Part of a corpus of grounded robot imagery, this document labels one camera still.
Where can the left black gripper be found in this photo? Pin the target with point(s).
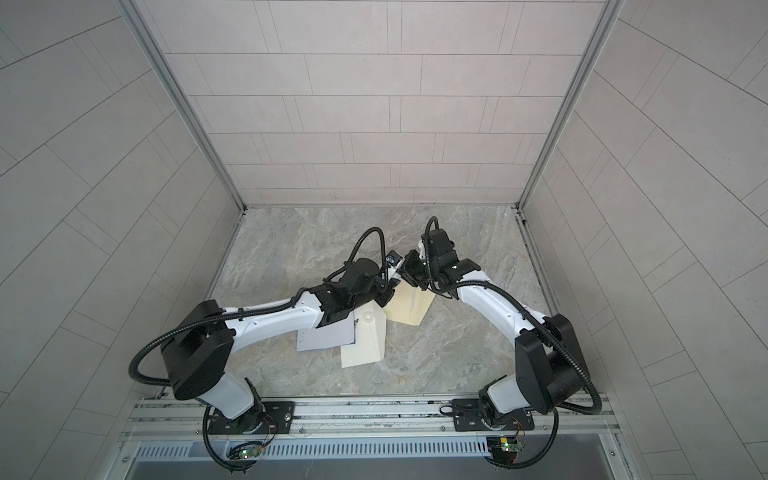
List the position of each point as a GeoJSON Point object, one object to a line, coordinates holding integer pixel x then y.
{"type": "Point", "coordinates": [387, 294]}

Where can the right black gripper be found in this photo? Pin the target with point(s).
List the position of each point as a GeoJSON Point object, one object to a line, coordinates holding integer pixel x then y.
{"type": "Point", "coordinates": [409, 263]}

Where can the yellow manila envelope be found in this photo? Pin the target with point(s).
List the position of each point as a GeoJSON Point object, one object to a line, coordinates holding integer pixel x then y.
{"type": "Point", "coordinates": [409, 305]}

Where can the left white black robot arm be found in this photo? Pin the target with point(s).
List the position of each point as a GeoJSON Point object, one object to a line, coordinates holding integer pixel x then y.
{"type": "Point", "coordinates": [197, 353]}

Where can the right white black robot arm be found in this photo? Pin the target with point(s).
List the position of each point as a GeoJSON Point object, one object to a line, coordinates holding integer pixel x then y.
{"type": "Point", "coordinates": [550, 370]}

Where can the cream white envelope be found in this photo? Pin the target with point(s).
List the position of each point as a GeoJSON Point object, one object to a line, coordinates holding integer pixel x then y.
{"type": "Point", "coordinates": [370, 336]}

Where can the white paper sheet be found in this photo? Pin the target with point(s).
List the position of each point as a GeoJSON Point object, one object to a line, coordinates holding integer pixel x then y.
{"type": "Point", "coordinates": [338, 334]}

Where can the right circuit board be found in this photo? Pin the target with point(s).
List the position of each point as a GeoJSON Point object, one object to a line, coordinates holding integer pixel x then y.
{"type": "Point", "coordinates": [504, 450]}

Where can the circuit board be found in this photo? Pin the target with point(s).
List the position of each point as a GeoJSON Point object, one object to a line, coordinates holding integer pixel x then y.
{"type": "Point", "coordinates": [248, 451]}
{"type": "Point", "coordinates": [504, 450]}

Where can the white ventilation grille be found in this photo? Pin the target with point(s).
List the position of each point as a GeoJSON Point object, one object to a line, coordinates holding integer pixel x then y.
{"type": "Point", "coordinates": [329, 448]}

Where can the left circuit board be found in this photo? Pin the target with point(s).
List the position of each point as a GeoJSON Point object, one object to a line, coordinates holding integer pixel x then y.
{"type": "Point", "coordinates": [248, 451]}

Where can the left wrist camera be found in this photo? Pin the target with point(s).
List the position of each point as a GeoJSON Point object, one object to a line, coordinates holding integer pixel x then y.
{"type": "Point", "coordinates": [393, 260]}

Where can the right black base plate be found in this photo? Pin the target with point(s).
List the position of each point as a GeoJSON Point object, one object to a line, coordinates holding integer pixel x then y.
{"type": "Point", "coordinates": [468, 415]}

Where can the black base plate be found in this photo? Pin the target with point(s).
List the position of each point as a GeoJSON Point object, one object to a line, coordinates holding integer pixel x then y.
{"type": "Point", "coordinates": [468, 415]}
{"type": "Point", "coordinates": [274, 417]}

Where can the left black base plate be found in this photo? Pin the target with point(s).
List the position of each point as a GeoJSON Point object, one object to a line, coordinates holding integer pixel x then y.
{"type": "Point", "coordinates": [274, 417]}

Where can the aluminium mounting rail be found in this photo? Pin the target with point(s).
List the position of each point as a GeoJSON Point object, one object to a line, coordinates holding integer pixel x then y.
{"type": "Point", "coordinates": [350, 417]}

